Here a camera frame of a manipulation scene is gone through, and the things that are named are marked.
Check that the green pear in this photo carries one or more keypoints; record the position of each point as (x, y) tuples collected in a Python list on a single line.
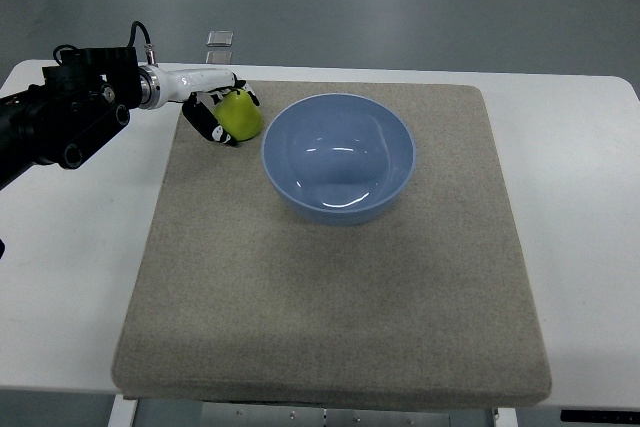
[(239, 115)]

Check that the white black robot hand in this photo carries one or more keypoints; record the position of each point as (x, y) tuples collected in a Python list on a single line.
[(198, 91)]

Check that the upper floor outlet plate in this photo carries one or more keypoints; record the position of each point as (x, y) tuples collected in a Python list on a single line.
[(220, 38)]

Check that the floor outlet plate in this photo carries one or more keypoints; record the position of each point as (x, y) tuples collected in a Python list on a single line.
[(220, 38), (218, 57)]

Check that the white table frame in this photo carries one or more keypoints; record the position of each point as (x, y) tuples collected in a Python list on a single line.
[(178, 413)]

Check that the beige felt mat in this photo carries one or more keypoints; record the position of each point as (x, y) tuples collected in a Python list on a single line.
[(239, 299)]

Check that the blue bowl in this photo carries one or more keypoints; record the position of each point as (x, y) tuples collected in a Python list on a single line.
[(338, 159)]

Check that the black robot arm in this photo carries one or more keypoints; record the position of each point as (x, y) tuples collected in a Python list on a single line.
[(84, 102)]

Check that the lower floor outlet plate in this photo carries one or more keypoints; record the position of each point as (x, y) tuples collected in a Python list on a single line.
[(218, 57)]

